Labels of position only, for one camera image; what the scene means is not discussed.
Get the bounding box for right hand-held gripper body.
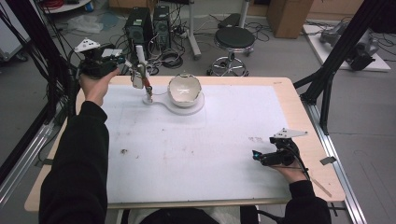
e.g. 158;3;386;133
259;127;309;168

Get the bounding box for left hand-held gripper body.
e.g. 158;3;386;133
74;37;121;79

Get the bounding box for pale strap keychain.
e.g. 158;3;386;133
130;63;146;91

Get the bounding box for white key stand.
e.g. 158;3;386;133
124;45;206;117

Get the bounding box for person's right hand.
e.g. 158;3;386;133
270;146;310;185

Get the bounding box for person's left hand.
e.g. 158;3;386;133
78;67;121;107

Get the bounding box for white power supply unit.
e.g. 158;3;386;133
102;48;123;58

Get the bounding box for black computer tower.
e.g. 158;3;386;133
124;7;154;63
152;5;172;50

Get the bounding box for clear plastic bag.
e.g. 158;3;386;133
64;13;106;35

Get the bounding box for grey tape piece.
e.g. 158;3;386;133
318;156;338;166

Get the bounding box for thin wooden stick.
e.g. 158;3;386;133
311;177;333;199

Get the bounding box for white table mat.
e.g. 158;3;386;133
101;84;292;205

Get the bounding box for white ceramic bowl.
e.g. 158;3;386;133
167;73;203;108

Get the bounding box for person's lap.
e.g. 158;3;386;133
120;206;260;224

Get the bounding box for black round stool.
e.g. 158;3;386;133
206;26;256;77

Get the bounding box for white board with grey device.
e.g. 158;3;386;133
302;21;392;73

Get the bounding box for brown wooden cabinet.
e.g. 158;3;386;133
266;0;315;40

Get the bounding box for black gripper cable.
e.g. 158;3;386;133
288;144;312;182

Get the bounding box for coiled black cables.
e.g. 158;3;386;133
148;48;185;76

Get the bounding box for black metal frame post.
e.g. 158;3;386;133
0;0;92;125
292;0;396;136

